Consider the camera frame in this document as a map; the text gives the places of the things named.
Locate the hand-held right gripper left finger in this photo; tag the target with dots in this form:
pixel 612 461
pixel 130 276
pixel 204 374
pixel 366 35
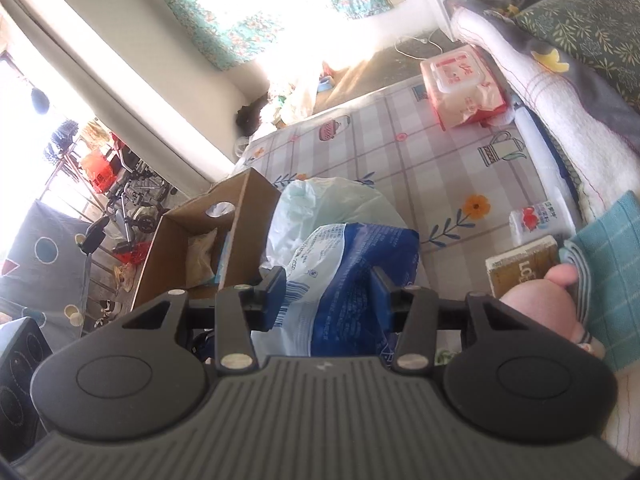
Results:
pixel 276 285

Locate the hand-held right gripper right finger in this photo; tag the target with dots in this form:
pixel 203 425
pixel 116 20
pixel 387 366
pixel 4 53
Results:
pixel 380 290

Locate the blue white plastic packet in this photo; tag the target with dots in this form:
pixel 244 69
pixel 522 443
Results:
pixel 350 260

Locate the brown cardboard box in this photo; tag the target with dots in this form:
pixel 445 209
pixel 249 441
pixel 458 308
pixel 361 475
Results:
pixel 250 220

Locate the beige plastic packet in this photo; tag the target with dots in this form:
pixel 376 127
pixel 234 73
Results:
pixel 202 257

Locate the pink plush toy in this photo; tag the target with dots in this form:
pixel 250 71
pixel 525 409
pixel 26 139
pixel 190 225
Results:
pixel 540 305

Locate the teal checked towel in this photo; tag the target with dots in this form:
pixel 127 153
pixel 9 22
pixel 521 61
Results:
pixel 615 270

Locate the light blue packet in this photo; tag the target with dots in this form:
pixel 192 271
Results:
pixel 223 260

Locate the pale green plastic bag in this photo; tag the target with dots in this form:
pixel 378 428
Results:
pixel 325 205

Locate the gold brown box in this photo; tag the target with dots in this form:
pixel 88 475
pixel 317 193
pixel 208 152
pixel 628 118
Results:
pixel 520 270

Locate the red crumpled bag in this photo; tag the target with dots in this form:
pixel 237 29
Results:
pixel 132 253

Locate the beige crumpled bag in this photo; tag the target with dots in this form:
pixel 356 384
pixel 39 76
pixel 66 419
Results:
pixel 123 277

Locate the folded wheelchair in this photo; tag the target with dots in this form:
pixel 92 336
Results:
pixel 140 185

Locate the dark fuzzy object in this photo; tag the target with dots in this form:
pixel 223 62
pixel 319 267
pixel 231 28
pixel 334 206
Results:
pixel 248 117

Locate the black white shoe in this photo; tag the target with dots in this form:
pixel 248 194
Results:
pixel 107 322
pixel 106 306

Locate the white tissue packet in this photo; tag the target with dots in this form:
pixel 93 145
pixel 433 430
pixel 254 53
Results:
pixel 537 220

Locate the black bicycle saddle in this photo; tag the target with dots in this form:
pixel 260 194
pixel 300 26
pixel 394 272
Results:
pixel 95 235

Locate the pile of plastic bags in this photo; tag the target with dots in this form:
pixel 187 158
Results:
pixel 297 97

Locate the red plastic bag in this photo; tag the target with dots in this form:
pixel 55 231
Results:
pixel 97 172

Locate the red wet wipes pack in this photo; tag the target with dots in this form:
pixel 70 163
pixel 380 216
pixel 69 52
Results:
pixel 460 85

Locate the white rolled sheet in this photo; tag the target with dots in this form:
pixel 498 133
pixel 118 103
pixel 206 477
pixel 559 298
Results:
pixel 537 135

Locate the grey sheet with circles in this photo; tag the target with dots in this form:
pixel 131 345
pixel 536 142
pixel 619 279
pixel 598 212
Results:
pixel 40 280

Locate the beige hanging cloth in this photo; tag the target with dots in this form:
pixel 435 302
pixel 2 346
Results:
pixel 95 132

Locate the metal railing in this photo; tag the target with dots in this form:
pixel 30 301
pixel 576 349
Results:
pixel 60 172

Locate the white quilted blanket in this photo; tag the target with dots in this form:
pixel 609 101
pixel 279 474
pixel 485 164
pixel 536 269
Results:
pixel 550 105

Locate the teal floral curtain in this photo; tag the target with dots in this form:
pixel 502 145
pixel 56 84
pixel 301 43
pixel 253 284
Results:
pixel 235 35

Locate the blue hanging clothes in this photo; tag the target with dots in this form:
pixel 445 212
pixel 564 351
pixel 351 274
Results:
pixel 60 140

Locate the black induction cooker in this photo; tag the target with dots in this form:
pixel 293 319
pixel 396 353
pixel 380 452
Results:
pixel 20 370

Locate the grey quilt with yellow duck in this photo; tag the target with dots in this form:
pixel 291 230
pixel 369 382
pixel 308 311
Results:
pixel 590 85

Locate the dark round hanging object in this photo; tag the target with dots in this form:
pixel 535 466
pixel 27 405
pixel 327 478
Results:
pixel 40 101

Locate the green leaf print pillow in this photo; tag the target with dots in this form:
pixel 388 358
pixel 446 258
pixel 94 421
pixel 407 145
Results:
pixel 590 20

